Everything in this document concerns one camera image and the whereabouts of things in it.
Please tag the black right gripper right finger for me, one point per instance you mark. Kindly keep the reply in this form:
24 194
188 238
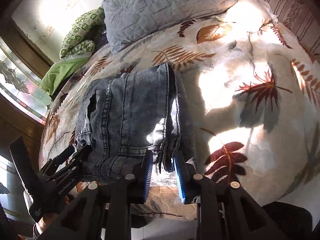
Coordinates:
222 211

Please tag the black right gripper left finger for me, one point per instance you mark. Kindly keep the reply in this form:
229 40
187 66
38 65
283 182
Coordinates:
105 207

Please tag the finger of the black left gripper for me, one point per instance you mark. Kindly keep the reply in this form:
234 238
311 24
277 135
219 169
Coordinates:
52 165
77 158

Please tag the grey blue denim pants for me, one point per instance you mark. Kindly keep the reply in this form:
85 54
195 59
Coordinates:
123 117

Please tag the person's left hand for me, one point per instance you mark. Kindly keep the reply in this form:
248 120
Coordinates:
47 219

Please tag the stained glass window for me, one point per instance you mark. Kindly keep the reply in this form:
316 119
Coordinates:
21 87

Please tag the lime green cloth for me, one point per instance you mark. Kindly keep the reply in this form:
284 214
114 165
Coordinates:
61 70

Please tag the leaf patterned bed blanket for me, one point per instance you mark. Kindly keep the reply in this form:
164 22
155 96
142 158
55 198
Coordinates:
253 98

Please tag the green white patterned blanket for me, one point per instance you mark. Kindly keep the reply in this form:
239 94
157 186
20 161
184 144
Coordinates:
80 28

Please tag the grey quilted pillow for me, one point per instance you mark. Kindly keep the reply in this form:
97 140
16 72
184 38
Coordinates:
128 21

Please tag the striped floral pillow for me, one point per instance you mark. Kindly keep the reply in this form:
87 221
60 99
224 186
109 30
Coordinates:
297 16

